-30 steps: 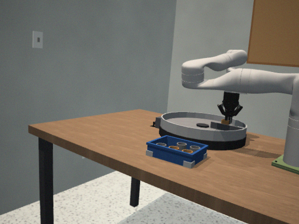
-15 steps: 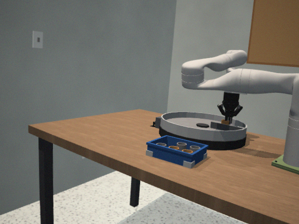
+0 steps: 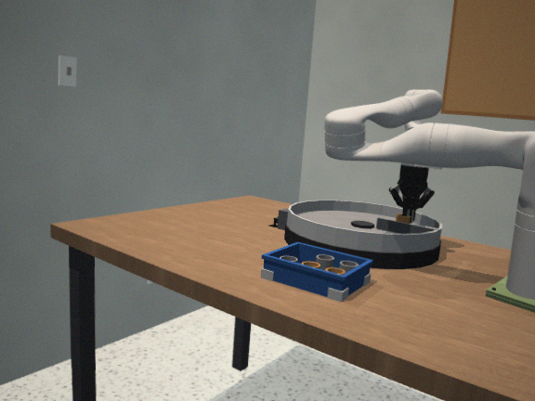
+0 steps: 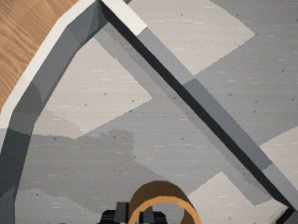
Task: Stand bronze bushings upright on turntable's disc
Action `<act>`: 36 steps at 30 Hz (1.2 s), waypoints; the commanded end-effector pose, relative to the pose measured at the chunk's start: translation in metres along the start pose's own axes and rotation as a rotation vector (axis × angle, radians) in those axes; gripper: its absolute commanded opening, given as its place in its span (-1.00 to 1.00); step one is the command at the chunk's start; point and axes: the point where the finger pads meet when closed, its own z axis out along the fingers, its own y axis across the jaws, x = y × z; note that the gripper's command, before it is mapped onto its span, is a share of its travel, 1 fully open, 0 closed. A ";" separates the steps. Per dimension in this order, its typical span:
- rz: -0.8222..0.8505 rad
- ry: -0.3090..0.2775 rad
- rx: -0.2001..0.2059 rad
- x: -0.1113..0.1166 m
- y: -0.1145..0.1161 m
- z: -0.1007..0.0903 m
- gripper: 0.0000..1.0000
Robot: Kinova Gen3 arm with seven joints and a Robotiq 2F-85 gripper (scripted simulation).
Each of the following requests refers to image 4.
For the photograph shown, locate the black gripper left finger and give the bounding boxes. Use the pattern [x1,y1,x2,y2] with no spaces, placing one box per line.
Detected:
[97,202,129,224]

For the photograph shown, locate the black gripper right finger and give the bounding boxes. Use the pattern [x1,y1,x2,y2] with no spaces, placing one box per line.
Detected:
[139,206,168,224]

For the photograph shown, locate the bronze bushing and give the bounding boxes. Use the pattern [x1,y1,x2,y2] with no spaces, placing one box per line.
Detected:
[129,181,202,224]

